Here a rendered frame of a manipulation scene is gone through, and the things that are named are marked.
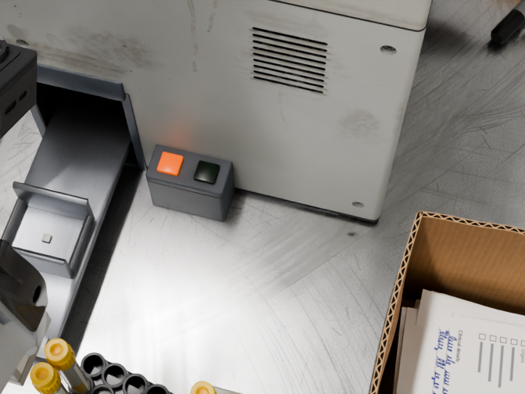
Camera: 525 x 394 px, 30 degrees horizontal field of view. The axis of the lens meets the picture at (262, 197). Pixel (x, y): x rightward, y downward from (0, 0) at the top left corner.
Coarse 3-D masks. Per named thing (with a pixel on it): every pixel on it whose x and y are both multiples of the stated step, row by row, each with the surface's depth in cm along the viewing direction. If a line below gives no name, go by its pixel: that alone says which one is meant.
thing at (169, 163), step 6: (162, 156) 72; (168, 156) 72; (174, 156) 72; (180, 156) 72; (162, 162) 72; (168, 162) 72; (174, 162) 72; (180, 162) 72; (162, 168) 72; (168, 168) 72; (174, 168) 72; (174, 174) 72
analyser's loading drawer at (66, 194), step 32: (64, 96) 76; (96, 96) 76; (64, 128) 75; (96, 128) 75; (128, 128) 75; (64, 160) 74; (96, 160) 74; (32, 192) 70; (64, 192) 73; (96, 192) 73; (32, 224) 72; (64, 224) 72; (96, 224) 72; (32, 256) 67; (64, 256) 71; (64, 288) 69; (64, 320) 69
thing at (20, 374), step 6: (48, 318) 54; (48, 324) 54; (36, 354) 53; (24, 360) 52; (30, 360) 53; (18, 366) 51; (24, 366) 52; (30, 366) 53; (18, 372) 51; (24, 372) 52; (12, 378) 51; (18, 378) 52; (24, 378) 53; (18, 384) 52
